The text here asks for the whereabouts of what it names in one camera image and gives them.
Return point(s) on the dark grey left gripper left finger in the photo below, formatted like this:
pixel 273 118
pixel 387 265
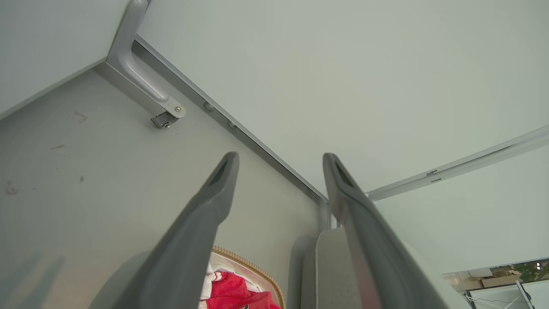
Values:
pixel 184 244

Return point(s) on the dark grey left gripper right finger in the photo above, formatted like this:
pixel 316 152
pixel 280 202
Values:
pixel 373 249

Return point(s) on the red and white cloth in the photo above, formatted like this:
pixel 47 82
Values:
pixel 231 292

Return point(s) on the white basket with woven rim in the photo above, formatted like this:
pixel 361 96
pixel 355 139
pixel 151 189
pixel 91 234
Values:
pixel 257 268

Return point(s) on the small metal caster wheel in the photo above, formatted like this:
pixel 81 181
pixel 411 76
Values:
pixel 163 120

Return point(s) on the round partition foot bolt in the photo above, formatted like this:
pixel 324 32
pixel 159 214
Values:
pixel 209 106
pixel 231 124

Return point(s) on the green plant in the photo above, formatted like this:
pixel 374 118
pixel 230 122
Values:
pixel 529 270

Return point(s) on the grey metal partition support leg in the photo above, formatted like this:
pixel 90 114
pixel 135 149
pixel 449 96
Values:
pixel 128 64

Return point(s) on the grey metal partition post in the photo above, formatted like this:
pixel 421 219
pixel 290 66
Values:
pixel 324 214

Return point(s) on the grey partition base rail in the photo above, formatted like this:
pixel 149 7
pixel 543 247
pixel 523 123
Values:
pixel 257 148

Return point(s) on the grey partition panel edge rail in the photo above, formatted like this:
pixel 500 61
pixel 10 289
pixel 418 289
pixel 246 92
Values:
pixel 463 165

